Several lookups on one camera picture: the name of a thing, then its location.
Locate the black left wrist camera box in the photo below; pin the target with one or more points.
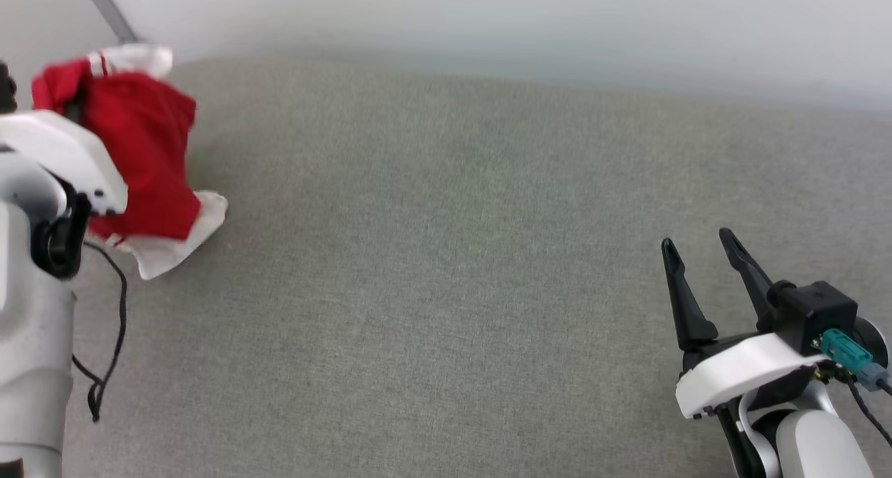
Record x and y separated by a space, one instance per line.
5 88

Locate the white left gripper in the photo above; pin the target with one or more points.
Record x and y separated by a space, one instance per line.
63 150

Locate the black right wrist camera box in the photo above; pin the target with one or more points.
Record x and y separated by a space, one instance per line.
812 311

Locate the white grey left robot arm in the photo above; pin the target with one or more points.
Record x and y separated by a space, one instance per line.
28 359

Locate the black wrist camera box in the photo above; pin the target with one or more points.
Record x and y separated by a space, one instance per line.
5 88
812 311

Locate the red and white garment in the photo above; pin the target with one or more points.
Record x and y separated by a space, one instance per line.
146 136

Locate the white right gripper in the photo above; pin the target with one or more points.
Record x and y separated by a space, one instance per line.
739 366

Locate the grey wall trim strip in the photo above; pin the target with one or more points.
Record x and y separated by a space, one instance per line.
104 8

